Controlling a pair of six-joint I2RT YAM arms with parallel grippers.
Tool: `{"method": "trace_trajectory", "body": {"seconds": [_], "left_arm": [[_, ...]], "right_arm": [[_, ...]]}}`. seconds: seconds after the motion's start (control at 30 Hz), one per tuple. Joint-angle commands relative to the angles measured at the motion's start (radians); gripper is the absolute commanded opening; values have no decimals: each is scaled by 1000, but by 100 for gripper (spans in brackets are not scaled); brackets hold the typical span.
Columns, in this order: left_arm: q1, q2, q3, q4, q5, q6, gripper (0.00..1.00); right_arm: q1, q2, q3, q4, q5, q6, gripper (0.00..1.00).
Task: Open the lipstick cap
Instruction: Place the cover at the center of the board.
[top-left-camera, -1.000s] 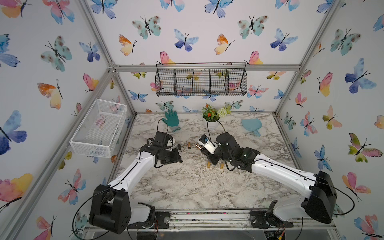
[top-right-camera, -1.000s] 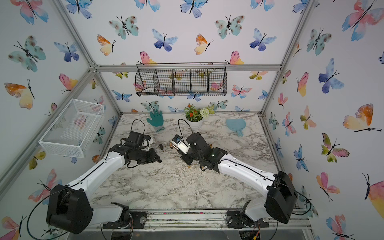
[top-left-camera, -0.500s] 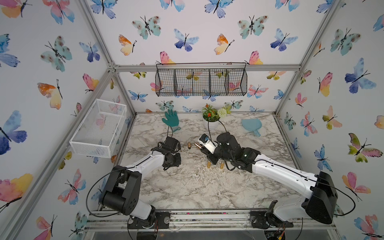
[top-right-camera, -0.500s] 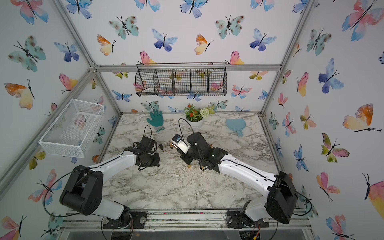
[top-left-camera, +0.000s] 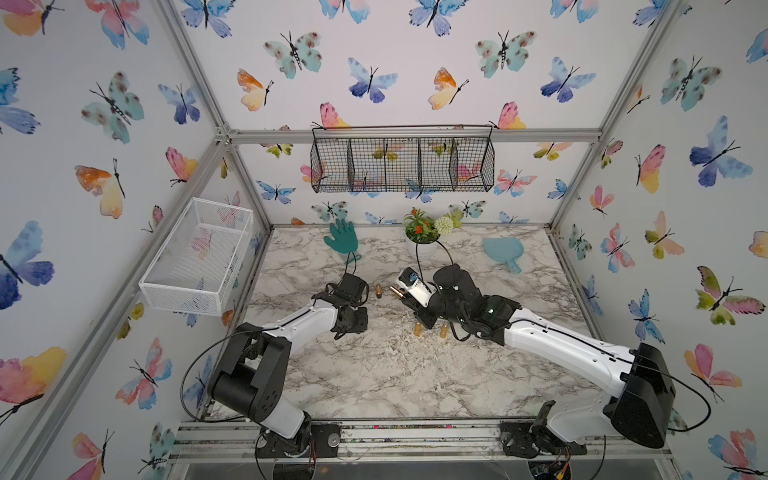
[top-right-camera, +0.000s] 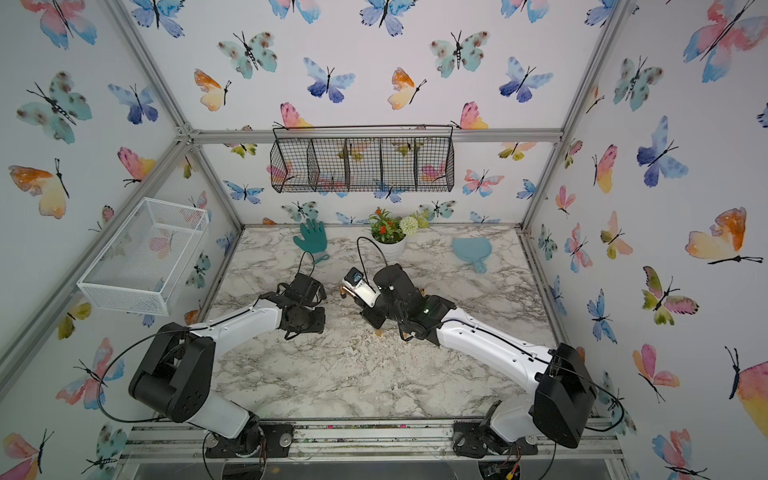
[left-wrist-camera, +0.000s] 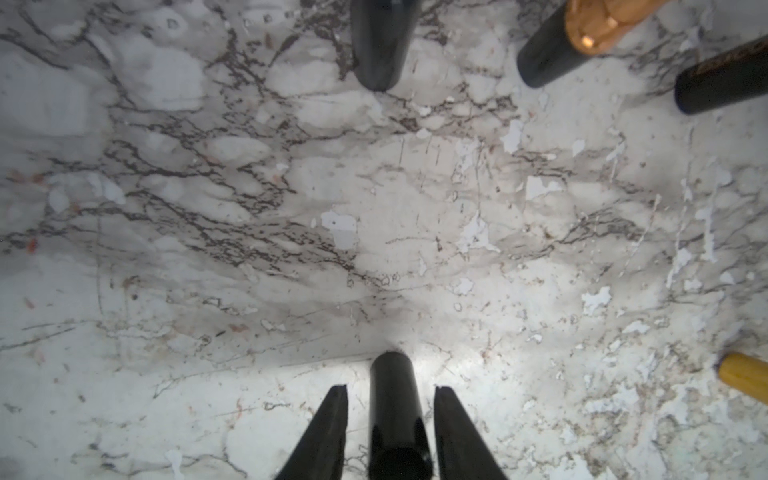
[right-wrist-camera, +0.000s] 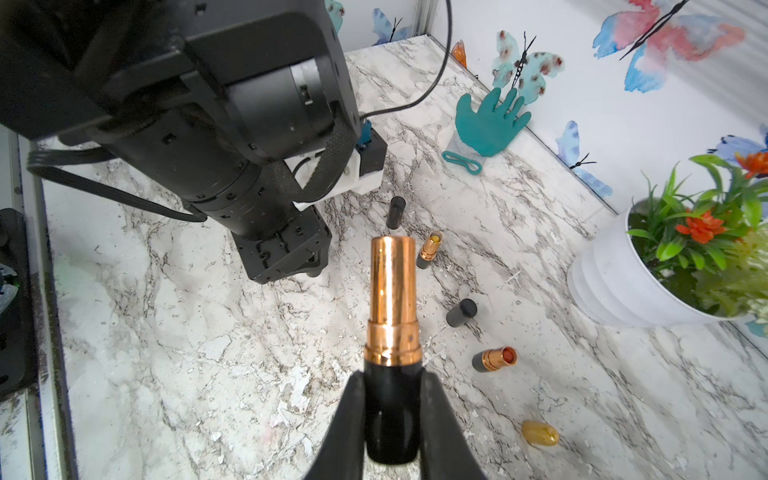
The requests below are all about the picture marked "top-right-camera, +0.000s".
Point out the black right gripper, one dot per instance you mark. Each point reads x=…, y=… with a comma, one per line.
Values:
x=368, y=312

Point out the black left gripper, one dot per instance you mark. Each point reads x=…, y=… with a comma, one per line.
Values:
x=320, y=326

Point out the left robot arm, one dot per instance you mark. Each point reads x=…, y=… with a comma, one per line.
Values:
x=174, y=377

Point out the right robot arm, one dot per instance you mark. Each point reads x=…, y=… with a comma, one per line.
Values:
x=560, y=391

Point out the white flower pot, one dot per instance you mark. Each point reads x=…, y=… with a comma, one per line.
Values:
x=392, y=251

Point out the teal hand-shaped silicone mat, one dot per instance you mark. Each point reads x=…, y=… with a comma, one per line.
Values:
x=313, y=240

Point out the artificial flower plant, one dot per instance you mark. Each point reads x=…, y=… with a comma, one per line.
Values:
x=389, y=229

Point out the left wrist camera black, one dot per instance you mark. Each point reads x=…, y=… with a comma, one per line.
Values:
x=305, y=291

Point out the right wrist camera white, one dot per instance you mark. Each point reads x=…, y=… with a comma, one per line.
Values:
x=355, y=284

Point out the light blue handled dish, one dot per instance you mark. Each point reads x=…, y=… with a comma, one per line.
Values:
x=473, y=251

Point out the white mesh wall basket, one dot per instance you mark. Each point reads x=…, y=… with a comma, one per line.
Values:
x=140, y=267

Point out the black wire wall basket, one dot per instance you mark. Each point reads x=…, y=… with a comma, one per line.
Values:
x=364, y=159

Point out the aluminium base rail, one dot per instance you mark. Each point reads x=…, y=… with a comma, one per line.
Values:
x=328, y=440

